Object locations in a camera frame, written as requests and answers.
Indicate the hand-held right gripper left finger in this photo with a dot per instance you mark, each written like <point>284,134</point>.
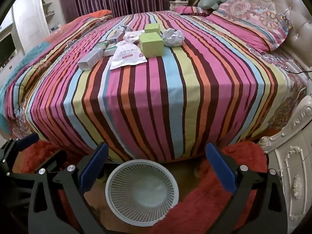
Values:
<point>94,167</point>

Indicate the cream tufted headboard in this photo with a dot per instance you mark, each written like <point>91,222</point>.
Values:
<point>280,7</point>

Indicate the grey paper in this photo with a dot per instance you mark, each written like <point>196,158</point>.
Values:
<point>123,28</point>

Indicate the teal patterned tissue packet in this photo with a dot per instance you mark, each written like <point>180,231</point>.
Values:
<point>112,50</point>

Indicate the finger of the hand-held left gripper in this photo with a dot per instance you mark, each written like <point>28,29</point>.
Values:
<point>58,157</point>
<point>28,139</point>

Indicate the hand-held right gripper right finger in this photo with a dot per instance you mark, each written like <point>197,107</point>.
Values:
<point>220,168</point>

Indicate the long white grey box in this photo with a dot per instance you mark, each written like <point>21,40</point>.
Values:
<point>90,59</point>

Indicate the dark screen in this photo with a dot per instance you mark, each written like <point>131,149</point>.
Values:
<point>6,51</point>

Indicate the floral pillow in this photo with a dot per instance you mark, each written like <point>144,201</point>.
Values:
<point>251,22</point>

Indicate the striped colourful bed sheet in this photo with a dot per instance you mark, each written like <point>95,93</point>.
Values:
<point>158,97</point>

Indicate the white pouch with pink print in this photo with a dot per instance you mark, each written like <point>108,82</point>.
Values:
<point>126,56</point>

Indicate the cream carved nightstand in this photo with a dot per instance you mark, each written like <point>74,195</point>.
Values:
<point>292,170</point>

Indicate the white plastic wrapper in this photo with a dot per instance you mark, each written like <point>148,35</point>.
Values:
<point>132,36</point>

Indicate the white paper ball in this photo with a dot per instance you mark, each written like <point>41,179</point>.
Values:
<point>173,37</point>

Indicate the floral bed sheet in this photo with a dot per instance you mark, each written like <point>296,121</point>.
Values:
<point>287,90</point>

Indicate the green and white packet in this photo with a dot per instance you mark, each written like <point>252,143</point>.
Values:
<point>101,45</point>

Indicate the white cabinet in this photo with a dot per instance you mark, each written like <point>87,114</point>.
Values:
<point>34,19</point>

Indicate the white plastic mesh basket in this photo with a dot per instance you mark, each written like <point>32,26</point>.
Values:
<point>141,192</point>

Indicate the large light green box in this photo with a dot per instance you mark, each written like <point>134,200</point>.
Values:
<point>150,45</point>

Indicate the small blue white box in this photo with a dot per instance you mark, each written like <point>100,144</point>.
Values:
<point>114,40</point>

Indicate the striped pillow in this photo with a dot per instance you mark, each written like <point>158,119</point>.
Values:
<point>192,10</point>

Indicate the red shaggy rug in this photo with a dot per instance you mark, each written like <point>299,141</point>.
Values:
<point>207,199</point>

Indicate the small light green box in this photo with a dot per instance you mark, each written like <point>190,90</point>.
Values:
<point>151,28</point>

